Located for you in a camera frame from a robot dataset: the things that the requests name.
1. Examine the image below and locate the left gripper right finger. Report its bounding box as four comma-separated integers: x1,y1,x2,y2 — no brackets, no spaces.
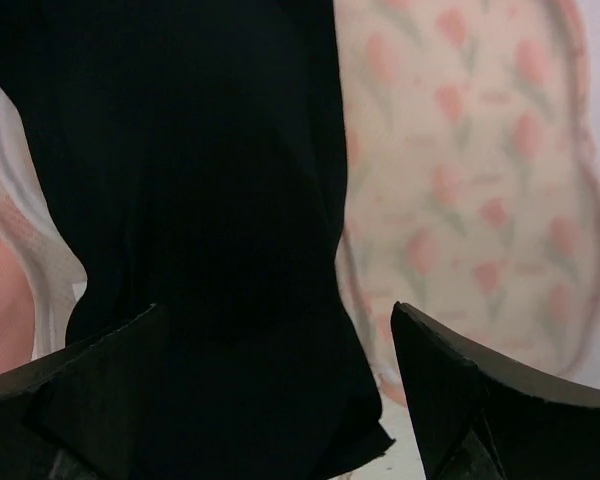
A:
391,303,600,479

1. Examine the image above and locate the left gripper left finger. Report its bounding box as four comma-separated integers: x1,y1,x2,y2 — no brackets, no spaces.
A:
0,305,168,479

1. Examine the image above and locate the floral fabric laundry bag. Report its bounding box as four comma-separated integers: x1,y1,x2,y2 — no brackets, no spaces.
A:
0,1,600,402

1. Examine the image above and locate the white and black bra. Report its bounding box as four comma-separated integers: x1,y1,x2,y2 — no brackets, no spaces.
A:
0,1,392,479

